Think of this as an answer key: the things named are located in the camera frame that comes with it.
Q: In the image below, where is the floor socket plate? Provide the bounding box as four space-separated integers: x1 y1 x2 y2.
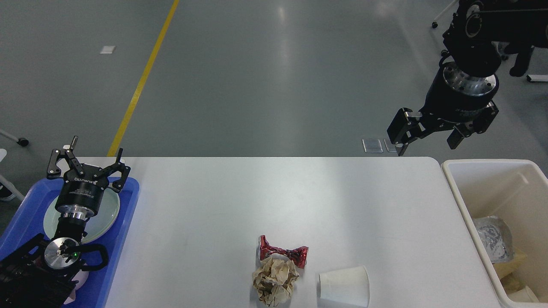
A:
384 138 399 153
362 138 384 154

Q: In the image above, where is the chair leg with caster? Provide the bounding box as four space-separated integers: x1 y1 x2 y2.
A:
0 129 30 148

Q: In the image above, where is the brown paper ball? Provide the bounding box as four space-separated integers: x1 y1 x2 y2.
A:
252 257 300 308

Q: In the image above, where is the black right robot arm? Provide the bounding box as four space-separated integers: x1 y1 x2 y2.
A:
387 0 547 156

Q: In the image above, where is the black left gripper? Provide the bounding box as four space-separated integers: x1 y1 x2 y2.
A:
47 136 131 221

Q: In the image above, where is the pink mug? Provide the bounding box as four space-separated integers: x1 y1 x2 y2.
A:
63 270 89 305

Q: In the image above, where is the white floor marker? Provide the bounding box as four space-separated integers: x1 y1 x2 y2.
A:
100 45 116 54

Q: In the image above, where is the white plastic bin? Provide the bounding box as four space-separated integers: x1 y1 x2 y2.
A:
441 159 548 308

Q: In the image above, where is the blue plastic tray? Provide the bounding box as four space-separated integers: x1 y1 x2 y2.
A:
0 177 140 308

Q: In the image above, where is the white office chair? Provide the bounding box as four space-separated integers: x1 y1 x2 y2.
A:
429 0 459 58

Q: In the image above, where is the red foil candy wrapper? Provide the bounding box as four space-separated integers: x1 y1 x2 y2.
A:
258 235 309 269

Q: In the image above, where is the mint green plate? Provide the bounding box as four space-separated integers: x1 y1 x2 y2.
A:
43 189 121 244

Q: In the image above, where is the white paper cup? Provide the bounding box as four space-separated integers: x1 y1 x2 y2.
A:
507 285 540 303
319 265 370 308

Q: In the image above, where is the right floor socket plate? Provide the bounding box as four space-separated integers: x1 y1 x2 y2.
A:
384 138 399 153

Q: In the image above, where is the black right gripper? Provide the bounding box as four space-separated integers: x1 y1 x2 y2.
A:
387 62 499 156

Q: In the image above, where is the left floor socket plate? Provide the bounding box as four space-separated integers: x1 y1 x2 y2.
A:
362 138 384 154

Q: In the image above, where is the aluminium foil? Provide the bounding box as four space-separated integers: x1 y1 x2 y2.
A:
472 215 515 264

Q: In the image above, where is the brown paper bag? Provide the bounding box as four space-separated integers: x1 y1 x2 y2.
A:
492 248 527 294

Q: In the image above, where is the white furniture foot right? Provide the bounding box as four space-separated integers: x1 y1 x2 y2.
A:
526 74 548 83

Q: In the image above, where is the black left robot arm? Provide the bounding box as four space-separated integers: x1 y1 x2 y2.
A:
1 136 131 308

